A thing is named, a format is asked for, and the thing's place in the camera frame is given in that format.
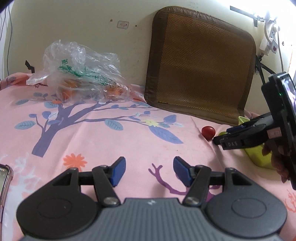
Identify green cherry tomato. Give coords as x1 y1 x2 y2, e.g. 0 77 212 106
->
218 132 228 136

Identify right human hand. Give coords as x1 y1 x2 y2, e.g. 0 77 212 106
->
262 143 290 184

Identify green plastic basket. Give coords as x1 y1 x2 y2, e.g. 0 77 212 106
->
237 115 282 171

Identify phone mounted on gripper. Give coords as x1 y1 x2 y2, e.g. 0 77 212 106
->
269 72 295 189

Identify smartphone in pink case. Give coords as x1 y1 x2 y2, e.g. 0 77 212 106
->
0 164 13 211

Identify pink deer print bedsheet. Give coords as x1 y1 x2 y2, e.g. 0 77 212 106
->
1 74 295 240

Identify white power strip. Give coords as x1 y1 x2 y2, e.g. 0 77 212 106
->
259 12 278 56

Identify brown woven seat cushion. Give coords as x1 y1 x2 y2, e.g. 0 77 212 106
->
144 6 256 126

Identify black tape strips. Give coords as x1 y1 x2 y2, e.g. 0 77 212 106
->
230 6 264 27

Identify clear plastic bag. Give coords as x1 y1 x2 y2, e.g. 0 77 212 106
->
26 40 133 103

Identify white wall socket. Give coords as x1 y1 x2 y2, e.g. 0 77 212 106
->
117 21 130 30

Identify black wall cable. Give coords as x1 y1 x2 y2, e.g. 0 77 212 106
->
0 3 14 77

